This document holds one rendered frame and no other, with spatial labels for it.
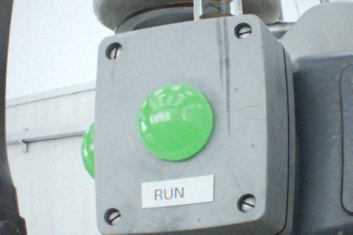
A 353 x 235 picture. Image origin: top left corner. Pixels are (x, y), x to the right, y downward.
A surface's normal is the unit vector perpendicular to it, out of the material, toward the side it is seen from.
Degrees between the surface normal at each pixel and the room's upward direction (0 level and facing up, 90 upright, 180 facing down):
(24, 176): 90
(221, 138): 90
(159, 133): 118
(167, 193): 90
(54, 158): 90
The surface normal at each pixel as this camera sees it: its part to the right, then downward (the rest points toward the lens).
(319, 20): -0.74, -0.22
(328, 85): -0.38, -0.31
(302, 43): -0.96, -0.09
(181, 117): 0.07, -0.18
